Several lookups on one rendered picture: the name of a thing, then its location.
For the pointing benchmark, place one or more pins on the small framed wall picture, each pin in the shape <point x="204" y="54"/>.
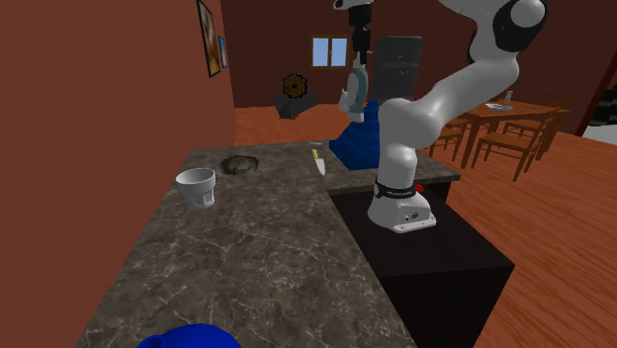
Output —
<point x="222" y="52"/>

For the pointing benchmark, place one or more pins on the dark seat with sunflower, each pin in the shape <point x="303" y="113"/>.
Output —
<point x="294" y="103"/>

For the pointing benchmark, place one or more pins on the large framed wall picture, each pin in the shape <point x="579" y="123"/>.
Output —
<point x="208" y="38"/>

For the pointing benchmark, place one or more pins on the wooden chair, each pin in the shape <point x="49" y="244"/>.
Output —
<point x="446" y="137"/>
<point x="511" y="142"/>
<point x="554" y="103"/>

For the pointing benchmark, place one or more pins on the dark robot stand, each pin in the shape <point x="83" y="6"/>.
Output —
<point x="424" y="270"/>

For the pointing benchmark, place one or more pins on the window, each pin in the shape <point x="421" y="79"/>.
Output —
<point x="329" y="52"/>

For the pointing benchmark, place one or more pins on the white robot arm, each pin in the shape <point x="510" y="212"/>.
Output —
<point x="400" y="144"/>

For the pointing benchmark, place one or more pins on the wooden dining table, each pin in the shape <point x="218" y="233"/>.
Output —
<point x="511" y="113"/>

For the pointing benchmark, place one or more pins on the blue rounded thing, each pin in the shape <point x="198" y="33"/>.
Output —
<point x="190" y="337"/>

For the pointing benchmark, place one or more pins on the white cup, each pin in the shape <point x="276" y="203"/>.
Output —
<point x="196" y="185"/>

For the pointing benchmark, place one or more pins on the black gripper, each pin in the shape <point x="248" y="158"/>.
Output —
<point x="360" y="21"/>

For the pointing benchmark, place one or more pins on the dark refrigerator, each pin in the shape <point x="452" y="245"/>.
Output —
<point x="400" y="72"/>

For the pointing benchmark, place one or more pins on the blue stepped block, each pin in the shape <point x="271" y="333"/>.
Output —
<point x="359" y="147"/>

